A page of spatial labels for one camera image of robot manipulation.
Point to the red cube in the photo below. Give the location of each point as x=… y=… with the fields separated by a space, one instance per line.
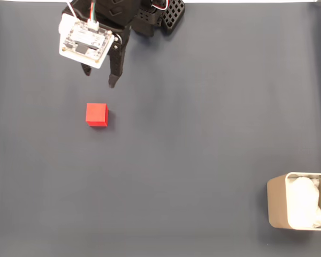
x=96 y=113

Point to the beige metal box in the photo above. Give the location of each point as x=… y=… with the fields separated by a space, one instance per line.
x=276 y=203

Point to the dark grey table mat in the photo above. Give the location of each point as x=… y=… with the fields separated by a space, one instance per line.
x=176 y=134

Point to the white crumpled cloth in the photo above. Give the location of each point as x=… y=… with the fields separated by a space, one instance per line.
x=302 y=203

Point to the white camera board mount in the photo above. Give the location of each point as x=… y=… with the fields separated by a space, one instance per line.
x=83 y=40

